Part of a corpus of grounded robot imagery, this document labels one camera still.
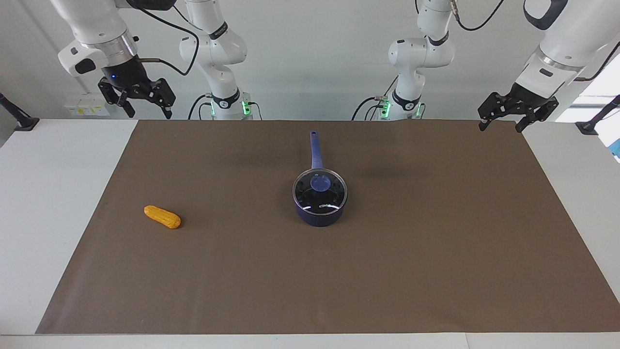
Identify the white wall socket strip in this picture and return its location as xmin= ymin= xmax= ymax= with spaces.
xmin=64 ymin=95 xmax=109 ymax=117

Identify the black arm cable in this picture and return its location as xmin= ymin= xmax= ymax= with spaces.
xmin=127 ymin=1 xmax=200 ymax=77
xmin=448 ymin=0 xmax=620 ymax=82

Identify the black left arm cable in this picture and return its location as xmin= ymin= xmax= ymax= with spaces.
xmin=448 ymin=0 xmax=620 ymax=82

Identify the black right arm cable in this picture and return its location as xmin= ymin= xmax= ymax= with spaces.
xmin=127 ymin=1 xmax=200 ymax=77

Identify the brown table mat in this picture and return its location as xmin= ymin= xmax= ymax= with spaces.
xmin=35 ymin=120 xmax=620 ymax=335

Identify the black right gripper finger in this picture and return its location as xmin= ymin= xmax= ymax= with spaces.
xmin=140 ymin=78 xmax=176 ymax=119
xmin=98 ymin=78 xmax=139 ymax=118

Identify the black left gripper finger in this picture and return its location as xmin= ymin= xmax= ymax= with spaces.
xmin=514 ymin=97 xmax=559 ymax=133
xmin=477 ymin=92 xmax=510 ymax=132

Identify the glass lid with blue knob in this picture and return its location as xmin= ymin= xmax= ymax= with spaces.
xmin=293 ymin=168 xmax=348 ymax=215

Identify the dark blue saucepan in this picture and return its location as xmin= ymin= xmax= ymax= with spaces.
xmin=293 ymin=130 xmax=348 ymax=227

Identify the black clamp stand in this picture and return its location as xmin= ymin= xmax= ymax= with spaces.
xmin=575 ymin=95 xmax=620 ymax=135
xmin=0 ymin=93 xmax=40 ymax=132

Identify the yellow corn cob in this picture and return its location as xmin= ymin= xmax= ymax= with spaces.
xmin=144 ymin=205 xmax=182 ymax=230

